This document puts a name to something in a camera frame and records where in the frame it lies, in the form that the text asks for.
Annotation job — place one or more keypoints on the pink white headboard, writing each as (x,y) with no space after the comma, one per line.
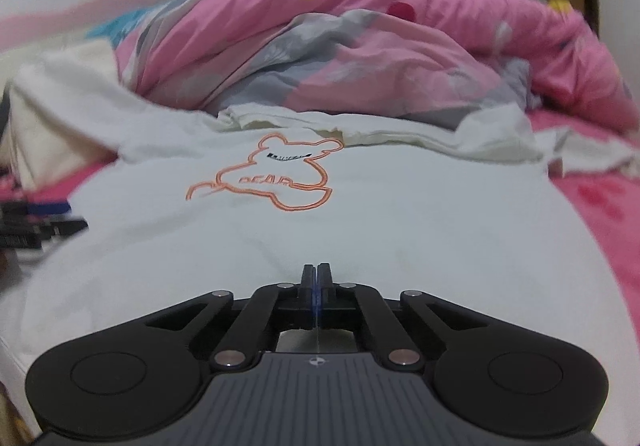
(75,16)

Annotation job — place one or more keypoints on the white folded fleece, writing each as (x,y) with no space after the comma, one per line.
(60,101)

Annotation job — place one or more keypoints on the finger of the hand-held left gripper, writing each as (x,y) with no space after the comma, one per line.
(35,228)

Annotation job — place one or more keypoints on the pink floral bed blanket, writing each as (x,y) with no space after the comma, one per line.
(600,196)

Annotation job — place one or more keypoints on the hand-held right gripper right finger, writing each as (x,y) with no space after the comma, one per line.
(326,296)

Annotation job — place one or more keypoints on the white sweatshirt orange bear outline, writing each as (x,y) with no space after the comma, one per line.
(425,226)

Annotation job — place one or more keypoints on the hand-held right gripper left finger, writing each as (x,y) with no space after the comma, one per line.
(307,296)

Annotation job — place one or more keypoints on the pink patterned duvet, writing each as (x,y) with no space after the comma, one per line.
(350,36)

